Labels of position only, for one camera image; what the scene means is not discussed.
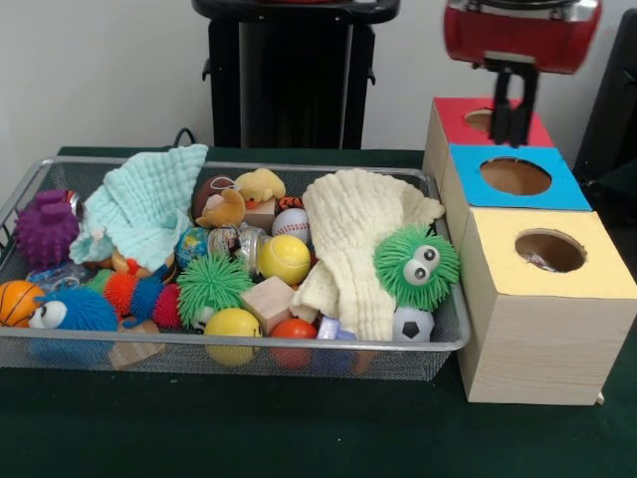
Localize purple knobbly ball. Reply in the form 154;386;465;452
13;188;81;273

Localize yellow tennis ball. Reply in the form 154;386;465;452
258;234;313;288

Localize mint muslin cloth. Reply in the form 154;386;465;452
68;143;210;270

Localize blue puffer toy with eyes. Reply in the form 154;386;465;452
27;287;119;333

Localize wooden box with three holes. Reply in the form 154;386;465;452
421;97;637;405

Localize black cable loop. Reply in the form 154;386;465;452
171;126;213;149

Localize small orange basketball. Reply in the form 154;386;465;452
0;280;46;329

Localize dark green table cloth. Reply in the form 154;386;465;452
574;159;637;240
0;145;637;478

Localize smooth orange red ball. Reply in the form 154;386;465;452
271;318;319;370

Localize small soccer ball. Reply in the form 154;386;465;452
392;307;436;344

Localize smooth yellow ball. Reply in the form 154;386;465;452
203;307;264;368

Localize cream muslin cloth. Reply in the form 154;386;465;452
291;168;446;343

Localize green puffer toy big eyes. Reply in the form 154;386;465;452
372;223;462;311

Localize colourful striped cloth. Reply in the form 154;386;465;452
521;251;554;273

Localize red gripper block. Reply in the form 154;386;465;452
442;2;602;148

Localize shallow clear mesh bin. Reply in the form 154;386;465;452
0;154;473;383

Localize black chair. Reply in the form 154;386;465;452
572;7;637;173

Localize green spiky puffer ball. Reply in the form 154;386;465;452
176;251;255;328

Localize plain wooden cube block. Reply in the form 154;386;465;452
241;276;297;336

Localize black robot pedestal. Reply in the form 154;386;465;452
191;0;402;150

